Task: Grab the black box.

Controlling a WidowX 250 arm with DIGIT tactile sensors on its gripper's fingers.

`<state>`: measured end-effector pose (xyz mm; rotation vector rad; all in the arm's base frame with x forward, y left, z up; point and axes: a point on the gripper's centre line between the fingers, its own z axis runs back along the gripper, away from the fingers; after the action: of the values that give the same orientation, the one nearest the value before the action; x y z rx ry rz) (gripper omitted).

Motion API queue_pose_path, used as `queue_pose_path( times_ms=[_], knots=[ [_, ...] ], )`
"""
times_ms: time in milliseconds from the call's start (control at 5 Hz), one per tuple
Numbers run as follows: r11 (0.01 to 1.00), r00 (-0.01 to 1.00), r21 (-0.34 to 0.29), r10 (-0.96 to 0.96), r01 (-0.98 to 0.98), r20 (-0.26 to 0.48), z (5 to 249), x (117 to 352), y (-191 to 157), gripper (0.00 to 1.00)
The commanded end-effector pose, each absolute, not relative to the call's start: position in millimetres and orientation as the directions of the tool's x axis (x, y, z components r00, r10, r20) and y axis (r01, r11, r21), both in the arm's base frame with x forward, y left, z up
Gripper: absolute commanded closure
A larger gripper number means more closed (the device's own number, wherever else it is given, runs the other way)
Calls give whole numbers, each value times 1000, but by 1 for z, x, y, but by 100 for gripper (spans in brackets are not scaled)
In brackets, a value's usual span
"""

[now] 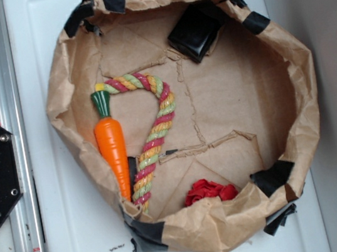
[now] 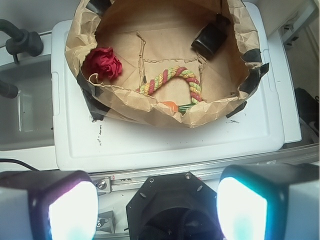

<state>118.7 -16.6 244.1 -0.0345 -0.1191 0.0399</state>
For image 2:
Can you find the brown paper bag basket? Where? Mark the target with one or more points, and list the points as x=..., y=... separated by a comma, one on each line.
x=149, y=36

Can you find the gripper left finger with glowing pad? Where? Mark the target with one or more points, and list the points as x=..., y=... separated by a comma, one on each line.
x=47, y=205

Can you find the multicolour twisted rope toy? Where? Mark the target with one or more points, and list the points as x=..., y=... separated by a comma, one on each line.
x=177, y=84

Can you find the aluminium extrusion rail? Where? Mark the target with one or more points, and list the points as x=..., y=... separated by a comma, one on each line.
x=108, y=182

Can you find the white plastic bin lid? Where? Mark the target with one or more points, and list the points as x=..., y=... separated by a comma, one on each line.
x=82, y=143

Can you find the metal corner bracket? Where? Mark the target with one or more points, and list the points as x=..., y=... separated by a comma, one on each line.
x=106, y=222

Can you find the black box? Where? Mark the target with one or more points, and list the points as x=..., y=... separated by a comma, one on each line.
x=211, y=37

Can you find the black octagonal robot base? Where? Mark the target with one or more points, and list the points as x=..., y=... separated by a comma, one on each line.
x=173, y=207

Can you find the red crumpled paper flower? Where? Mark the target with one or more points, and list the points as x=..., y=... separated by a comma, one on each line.
x=103, y=62

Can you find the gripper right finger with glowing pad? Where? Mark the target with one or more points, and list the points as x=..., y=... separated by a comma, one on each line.
x=269, y=202

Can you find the orange plastic carrot toy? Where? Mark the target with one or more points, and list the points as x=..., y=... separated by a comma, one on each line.
x=177, y=108

